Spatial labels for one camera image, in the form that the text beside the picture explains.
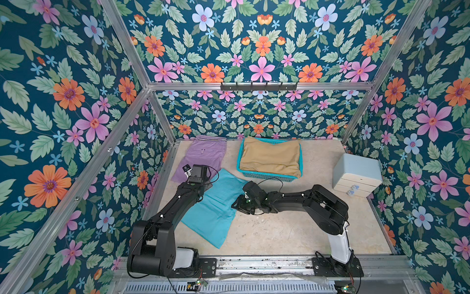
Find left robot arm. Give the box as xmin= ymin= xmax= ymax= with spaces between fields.
xmin=127 ymin=165 xmax=212 ymax=278

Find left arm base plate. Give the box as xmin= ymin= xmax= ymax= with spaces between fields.
xmin=169 ymin=258 xmax=217 ymax=279

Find black wall hook rail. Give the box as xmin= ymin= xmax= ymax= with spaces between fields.
xmin=220 ymin=82 xmax=298 ymax=92

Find purple pants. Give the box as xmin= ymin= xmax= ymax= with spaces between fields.
xmin=171 ymin=135 xmax=227 ymax=184

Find white perforated front rail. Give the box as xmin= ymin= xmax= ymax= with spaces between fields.
xmin=122 ymin=281 xmax=337 ymax=294

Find light blue drawer cabinet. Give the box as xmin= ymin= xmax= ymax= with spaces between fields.
xmin=332 ymin=153 xmax=383 ymax=198

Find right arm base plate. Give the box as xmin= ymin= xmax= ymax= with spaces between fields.
xmin=312 ymin=256 xmax=364 ymax=278

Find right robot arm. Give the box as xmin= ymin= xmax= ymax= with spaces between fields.
xmin=231 ymin=181 xmax=352 ymax=265

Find teal pants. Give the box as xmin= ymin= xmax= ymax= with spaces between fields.
xmin=182 ymin=169 xmax=247 ymax=249

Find beige pants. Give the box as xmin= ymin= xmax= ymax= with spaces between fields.
xmin=239 ymin=137 xmax=302 ymax=178

